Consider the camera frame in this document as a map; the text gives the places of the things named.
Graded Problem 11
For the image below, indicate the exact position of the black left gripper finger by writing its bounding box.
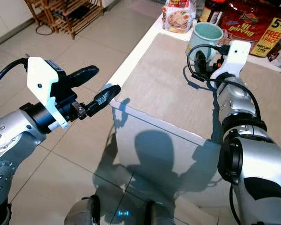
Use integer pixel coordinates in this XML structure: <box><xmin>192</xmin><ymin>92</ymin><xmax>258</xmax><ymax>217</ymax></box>
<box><xmin>67</xmin><ymin>66</ymin><xmax>100</xmax><ymax>88</ymax></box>
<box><xmin>86</xmin><ymin>84</ymin><xmax>122</xmax><ymax>118</ymax></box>

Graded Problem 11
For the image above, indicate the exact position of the pale green ceramic mug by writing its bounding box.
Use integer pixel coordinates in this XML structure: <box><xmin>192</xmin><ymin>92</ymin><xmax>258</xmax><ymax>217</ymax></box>
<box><xmin>186</xmin><ymin>22</ymin><xmax>225</xmax><ymax>62</ymax></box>

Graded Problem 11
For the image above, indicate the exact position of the beige woven placemat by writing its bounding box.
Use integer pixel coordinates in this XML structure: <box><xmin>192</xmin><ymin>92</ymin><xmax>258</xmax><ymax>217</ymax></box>
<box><xmin>124</xmin><ymin>33</ymin><xmax>281</xmax><ymax>156</ymax></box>

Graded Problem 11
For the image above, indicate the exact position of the red mi goreng multipack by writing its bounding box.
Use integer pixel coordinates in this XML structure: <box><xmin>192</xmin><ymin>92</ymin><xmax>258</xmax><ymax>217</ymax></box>
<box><xmin>219</xmin><ymin>0</ymin><xmax>281</xmax><ymax>58</ymax></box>

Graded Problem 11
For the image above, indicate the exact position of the white orange noodle packet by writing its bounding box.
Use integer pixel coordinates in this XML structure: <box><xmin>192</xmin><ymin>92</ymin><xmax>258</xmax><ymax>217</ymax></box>
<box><xmin>161</xmin><ymin>0</ymin><xmax>198</xmax><ymax>34</ymax></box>

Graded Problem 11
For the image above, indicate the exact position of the dark sauce bottle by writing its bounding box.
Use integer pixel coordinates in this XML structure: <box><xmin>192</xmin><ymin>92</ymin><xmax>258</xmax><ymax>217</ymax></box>
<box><xmin>198</xmin><ymin>0</ymin><xmax>226</xmax><ymax>24</ymax></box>

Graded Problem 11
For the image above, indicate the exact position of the wooden slatted rack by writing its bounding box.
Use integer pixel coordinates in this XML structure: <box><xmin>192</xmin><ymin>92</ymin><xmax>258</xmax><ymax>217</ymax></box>
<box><xmin>24</xmin><ymin>0</ymin><xmax>104</xmax><ymax>39</ymax></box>

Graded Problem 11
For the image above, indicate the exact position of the white table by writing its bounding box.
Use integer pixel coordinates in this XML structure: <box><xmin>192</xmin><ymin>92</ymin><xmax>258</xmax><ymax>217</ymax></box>
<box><xmin>107</xmin><ymin>8</ymin><xmax>281</xmax><ymax>210</ymax></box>

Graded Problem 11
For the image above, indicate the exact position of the grey left robot leg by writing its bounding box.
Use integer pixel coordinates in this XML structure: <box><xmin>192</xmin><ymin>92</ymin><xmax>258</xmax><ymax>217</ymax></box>
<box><xmin>64</xmin><ymin>195</ymin><xmax>102</xmax><ymax>225</ymax></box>

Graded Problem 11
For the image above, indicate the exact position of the grey robot leg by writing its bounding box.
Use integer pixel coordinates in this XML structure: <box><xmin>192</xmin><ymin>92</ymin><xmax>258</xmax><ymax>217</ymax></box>
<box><xmin>64</xmin><ymin>195</ymin><xmax>102</xmax><ymax>225</ymax></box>
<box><xmin>142</xmin><ymin>200</ymin><xmax>179</xmax><ymax>225</ymax></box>

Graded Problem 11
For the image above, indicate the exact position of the grey right robot leg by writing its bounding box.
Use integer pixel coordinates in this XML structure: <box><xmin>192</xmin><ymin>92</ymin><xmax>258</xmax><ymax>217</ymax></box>
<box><xmin>142</xmin><ymin>200</ymin><xmax>179</xmax><ymax>225</ymax></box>

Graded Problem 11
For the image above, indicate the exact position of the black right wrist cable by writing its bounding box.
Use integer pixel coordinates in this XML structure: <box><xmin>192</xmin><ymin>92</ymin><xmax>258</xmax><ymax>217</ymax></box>
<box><xmin>186</xmin><ymin>44</ymin><xmax>264</xmax><ymax>120</ymax></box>

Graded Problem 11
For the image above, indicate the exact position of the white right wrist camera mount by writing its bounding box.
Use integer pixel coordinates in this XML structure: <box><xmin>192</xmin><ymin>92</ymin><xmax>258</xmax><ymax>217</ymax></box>
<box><xmin>212</xmin><ymin>40</ymin><xmax>252</xmax><ymax>81</ymax></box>

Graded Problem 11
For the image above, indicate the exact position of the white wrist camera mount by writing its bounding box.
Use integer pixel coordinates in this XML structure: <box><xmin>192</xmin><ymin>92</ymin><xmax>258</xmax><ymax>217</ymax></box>
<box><xmin>26</xmin><ymin>57</ymin><xmax>71</xmax><ymax>130</ymax></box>
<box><xmin>212</xmin><ymin>40</ymin><xmax>252</xmax><ymax>81</ymax></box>

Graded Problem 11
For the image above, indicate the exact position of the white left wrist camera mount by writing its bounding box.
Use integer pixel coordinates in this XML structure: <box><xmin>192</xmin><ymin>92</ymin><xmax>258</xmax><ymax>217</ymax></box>
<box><xmin>26</xmin><ymin>57</ymin><xmax>71</xmax><ymax>130</ymax></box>

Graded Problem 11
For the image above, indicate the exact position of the black floor cable loop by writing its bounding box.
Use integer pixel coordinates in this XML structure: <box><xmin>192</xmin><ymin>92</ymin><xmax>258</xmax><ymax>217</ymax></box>
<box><xmin>35</xmin><ymin>22</ymin><xmax>55</xmax><ymax>36</ymax></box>

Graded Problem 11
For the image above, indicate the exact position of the black right elbow cable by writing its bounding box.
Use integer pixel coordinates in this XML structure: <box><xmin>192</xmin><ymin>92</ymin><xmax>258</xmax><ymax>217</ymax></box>
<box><xmin>229</xmin><ymin>187</ymin><xmax>242</xmax><ymax>225</ymax></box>

